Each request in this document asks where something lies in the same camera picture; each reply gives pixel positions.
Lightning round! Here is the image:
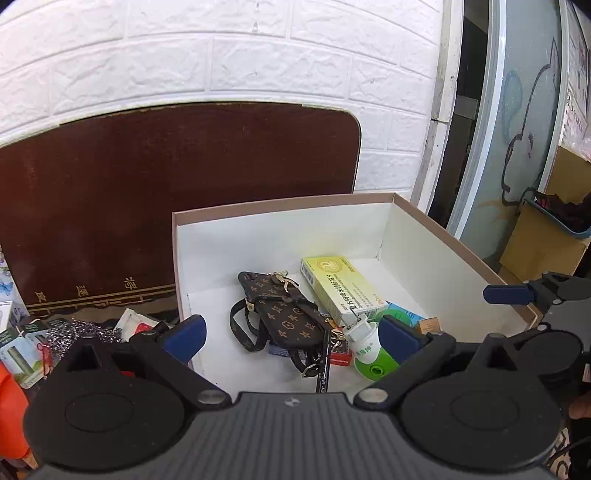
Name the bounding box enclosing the white and red packet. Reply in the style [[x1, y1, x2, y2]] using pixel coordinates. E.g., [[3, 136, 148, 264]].
[[115, 308, 163, 342]]

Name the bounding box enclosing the black pen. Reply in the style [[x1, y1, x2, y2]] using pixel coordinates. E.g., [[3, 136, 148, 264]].
[[316, 330, 336, 394]]

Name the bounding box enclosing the wall poster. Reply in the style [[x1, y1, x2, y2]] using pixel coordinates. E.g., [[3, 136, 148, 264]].
[[561, 0, 591, 162]]

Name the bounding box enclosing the orange object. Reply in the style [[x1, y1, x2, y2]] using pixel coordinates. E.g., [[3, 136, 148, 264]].
[[0, 360, 29, 462]]

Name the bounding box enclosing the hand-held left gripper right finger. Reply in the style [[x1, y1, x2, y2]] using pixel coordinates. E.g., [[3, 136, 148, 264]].
[[353, 316, 527, 411]]

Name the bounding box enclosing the green round device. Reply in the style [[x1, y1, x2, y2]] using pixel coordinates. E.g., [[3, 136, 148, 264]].
[[353, 310, 408, 381]]

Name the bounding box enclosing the silver glitter pouch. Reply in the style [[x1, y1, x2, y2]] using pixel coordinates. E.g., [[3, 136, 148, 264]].
[[44, 318, 131, 346]]

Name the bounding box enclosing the blue plastic bin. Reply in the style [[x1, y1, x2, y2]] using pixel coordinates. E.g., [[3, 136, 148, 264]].
[[522, 187, 591, 241]]

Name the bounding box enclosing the plain cardboard carton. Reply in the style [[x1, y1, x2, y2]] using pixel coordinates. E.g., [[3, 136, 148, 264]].
[[499, 203, 589, 278]]

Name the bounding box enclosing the dark cloth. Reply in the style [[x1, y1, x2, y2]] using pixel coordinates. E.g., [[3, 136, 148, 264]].
[[536, 189, 591, 234]]

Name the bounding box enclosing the brown monogram phone case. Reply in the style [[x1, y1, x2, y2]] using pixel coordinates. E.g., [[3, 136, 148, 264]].
[[229, 271, 345, 379]]

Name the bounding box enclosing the blue small box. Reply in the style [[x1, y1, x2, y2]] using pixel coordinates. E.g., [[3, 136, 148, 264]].
[[385, 301, 426, 325]]

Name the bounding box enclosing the glass door with drawing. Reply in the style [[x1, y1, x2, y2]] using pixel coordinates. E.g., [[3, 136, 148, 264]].
[[445, 0, 575, 268]]

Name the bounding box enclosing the yellow medicine box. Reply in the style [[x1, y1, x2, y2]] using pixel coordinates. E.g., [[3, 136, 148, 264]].
[[301, 255, 387, 328]]

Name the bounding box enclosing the green and white small box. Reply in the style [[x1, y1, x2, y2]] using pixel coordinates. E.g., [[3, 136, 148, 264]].
[[0, 318, 52, 388]]

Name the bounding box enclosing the brown cardboard box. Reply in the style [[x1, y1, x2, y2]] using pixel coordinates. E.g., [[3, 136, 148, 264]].
[[172, 193, 543, 393]]

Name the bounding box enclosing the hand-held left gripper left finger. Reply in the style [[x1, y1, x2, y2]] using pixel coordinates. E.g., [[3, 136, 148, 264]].
[[39, 315, 232, 411]]

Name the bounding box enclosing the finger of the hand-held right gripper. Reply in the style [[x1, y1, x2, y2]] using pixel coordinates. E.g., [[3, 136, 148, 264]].
[[482, 271, 591, 315]]

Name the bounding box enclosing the dark brown wooden board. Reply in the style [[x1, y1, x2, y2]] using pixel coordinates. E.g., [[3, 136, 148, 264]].
[[0, 102, 362, 319]]

